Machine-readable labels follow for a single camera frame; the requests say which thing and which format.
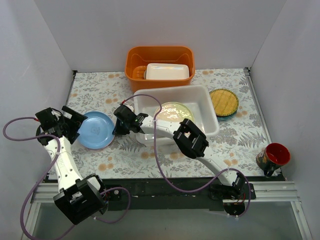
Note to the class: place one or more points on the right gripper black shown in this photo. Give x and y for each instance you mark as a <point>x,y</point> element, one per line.
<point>120,125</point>

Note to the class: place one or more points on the woven bamboo yellow plate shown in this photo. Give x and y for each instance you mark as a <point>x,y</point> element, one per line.
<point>225,102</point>

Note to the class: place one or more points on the teal beaded plate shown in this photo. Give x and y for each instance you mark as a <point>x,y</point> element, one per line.
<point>224,118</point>

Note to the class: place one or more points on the aluminium frame rail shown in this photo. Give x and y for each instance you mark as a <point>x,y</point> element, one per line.
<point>265,191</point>

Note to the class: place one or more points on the orange plastic basket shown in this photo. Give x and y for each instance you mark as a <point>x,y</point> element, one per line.
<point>140,56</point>

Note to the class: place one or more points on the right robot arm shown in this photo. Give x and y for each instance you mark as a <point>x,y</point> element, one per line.
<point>192,142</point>

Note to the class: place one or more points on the red round object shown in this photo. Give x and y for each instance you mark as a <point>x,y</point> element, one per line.
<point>272,157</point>

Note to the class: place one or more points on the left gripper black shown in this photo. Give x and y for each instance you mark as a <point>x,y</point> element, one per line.
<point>75,120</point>

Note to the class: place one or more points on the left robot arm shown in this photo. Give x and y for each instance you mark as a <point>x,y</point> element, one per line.
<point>78,197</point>

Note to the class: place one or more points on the blue plate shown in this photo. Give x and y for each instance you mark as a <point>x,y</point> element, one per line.
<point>96,131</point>

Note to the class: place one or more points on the floral table mat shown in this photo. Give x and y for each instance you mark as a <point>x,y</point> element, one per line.
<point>237,144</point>

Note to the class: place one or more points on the white rectangular dish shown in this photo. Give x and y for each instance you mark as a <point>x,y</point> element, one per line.
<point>166,71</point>

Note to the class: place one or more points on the white plastic bin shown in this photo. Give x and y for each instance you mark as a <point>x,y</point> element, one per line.
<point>195,97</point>

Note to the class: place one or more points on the cream yellow plate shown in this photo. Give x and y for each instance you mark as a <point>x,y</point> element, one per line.
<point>173,112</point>

